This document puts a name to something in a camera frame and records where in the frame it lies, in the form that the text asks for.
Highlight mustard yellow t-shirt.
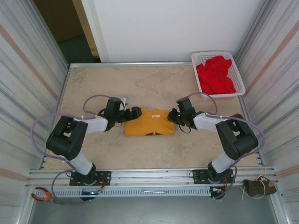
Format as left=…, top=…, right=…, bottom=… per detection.
left=124, top=106, right=176, bottom=138

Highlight white perforated plastic basket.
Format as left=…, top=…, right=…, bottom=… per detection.
left=191, top=50, right=246, bottom=100

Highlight red cloth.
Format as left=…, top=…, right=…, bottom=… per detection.
left=195, top=55, right=236, bottom=95

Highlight small silver wrench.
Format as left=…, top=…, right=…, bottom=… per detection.
left=141, top=189, right=168, bottom=194

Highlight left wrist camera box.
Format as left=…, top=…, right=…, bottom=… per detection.
left=120, top=97, right=130, bottom=111

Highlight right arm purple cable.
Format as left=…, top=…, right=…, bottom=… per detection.
left=184, top=92, right=266, bottom=201

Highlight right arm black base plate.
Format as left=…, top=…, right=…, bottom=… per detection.
left=192, top=169, right=235, bottom=185

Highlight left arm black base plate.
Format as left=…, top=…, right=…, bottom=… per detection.
left=69, top=171, right=112, bottom=187

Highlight grey slotted cable duct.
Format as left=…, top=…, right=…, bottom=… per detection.
left=50, top=186, right=212, bottom=198

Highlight beige door frame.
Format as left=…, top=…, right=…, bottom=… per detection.
left=71, top=0, right=101, bottom=57

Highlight brown pouch with string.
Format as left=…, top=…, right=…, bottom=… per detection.
left=240, top=167, right=278, bottom=200

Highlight orange-handled pliers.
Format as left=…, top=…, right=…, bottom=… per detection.
left=31, top=186, right=65, bottom=205

